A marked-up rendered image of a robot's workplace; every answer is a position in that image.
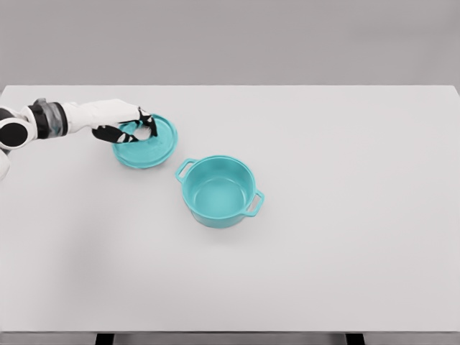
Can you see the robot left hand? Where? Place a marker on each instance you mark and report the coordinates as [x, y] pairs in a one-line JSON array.
[[115, 109]]

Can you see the teal pot lid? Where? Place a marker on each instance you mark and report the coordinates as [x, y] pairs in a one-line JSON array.
[[151, 151]]

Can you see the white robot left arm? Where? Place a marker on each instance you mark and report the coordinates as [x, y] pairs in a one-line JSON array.
[[43, 118]]

